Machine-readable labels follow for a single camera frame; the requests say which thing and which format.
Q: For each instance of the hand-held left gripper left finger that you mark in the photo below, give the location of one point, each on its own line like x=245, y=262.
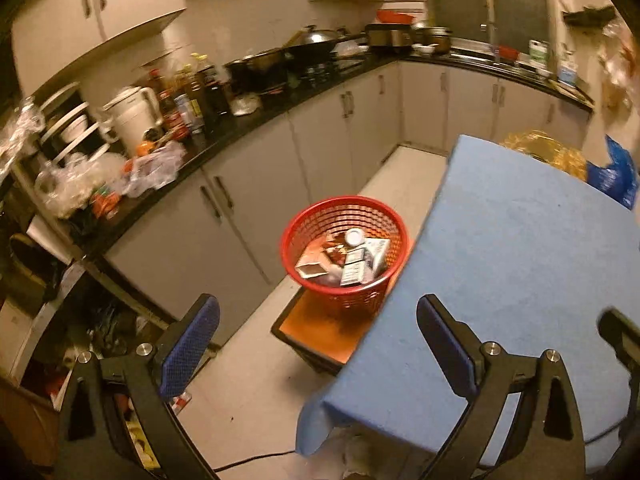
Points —
x=192, y=345

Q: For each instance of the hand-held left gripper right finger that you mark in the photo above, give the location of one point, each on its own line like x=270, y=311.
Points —
x=445, y=345

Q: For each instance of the white medicine box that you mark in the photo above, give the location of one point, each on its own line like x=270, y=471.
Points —
x=377, y=252

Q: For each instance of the brown snack packet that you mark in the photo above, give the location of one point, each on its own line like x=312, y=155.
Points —
x=334, y=257

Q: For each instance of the white plastic bottle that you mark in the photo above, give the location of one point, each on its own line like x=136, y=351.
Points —
x=354, y=236

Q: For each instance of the orange cardboard box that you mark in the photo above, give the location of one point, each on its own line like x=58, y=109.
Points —
x=310, y=262

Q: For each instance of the red mesh basket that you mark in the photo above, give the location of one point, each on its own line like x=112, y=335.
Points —
x=300, y=220

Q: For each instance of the orange stool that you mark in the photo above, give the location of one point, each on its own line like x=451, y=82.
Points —
x=325, y=332

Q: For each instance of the blue tablecloth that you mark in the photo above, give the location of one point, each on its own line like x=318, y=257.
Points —
x=510, y=240

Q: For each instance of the grey base cabinets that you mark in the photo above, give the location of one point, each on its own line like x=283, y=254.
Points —
x=250, y=185

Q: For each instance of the black chair backrest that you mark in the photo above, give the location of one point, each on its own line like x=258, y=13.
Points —
x=622, y=340

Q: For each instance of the brown cardboard box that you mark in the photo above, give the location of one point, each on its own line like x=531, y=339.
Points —
x=25, y=420

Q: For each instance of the crumpled clear plastic bags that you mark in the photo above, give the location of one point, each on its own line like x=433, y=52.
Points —
x=100, y=175

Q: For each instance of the orange fruit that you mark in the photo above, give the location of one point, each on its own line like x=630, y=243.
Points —
x=144, y=149

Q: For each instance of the yellow plastic bag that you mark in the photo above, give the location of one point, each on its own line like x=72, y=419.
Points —
x=545, y=152

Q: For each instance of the white electric kettle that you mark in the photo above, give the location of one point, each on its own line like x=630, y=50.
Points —
x=132, y=115

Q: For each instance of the blue plastic bag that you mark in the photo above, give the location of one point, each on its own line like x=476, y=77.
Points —
x=615, y=175

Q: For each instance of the white dish rack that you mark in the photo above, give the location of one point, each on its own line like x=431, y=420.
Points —
x=70, y=125

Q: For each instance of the row of condiment bottles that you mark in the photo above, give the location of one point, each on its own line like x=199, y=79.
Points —
x=200, y=90

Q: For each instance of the black kitchen counter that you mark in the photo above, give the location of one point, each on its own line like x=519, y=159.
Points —
x=280, y=100

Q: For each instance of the small white bowl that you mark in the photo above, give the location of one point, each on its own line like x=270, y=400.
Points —
x=425, y=49

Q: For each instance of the small red tray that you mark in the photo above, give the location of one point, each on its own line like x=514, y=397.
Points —
x=507, y=53

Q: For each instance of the black gas stove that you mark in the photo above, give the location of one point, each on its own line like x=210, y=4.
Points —
x=332, y=67

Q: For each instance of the blue label detergent bottle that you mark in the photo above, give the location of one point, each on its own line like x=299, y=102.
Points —
x=566, y=70

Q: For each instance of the green label detergent bottle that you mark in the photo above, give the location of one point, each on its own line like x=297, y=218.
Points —
x=538, y=54

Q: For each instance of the metal sink faucet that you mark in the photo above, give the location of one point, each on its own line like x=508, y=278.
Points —
x=492, y=42

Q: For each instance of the stacked metal pots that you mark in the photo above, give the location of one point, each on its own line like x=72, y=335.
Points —
x=434, y=37

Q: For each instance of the stainless steel cooker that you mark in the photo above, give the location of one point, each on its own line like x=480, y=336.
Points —
x=387, y=35

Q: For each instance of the wok with metal lid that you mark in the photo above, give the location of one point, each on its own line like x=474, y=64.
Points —
x=317, y=42

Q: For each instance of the hanging clear plastic bag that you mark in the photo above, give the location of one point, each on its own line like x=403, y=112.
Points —
x=620, y=65

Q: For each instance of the red plastic basin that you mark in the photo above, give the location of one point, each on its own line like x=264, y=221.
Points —
x=395, y=16

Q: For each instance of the kitchen window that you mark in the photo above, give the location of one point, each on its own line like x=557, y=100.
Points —
x=460, y=0

